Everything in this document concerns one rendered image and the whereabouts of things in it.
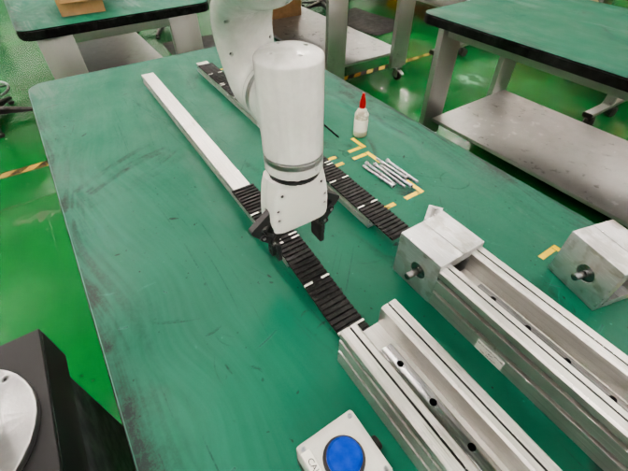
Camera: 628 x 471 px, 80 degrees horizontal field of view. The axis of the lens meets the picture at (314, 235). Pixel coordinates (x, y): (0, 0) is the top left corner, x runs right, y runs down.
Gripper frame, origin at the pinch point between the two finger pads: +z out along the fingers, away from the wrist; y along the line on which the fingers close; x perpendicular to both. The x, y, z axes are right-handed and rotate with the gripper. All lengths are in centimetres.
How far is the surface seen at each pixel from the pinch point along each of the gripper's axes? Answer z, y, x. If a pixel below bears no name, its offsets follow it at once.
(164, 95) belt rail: 3, 0, -77
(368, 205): 3.0, -19.0, -3.2
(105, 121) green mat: 6, 19, -76
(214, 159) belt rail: 3.2, 0.9, -36.6
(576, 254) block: -0.1, -37.5, 28.5
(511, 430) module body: -2.3, -3.6, 39.8
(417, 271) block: 1.0, -13.4, 16.0
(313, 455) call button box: 0.2, 15.8, 29.3
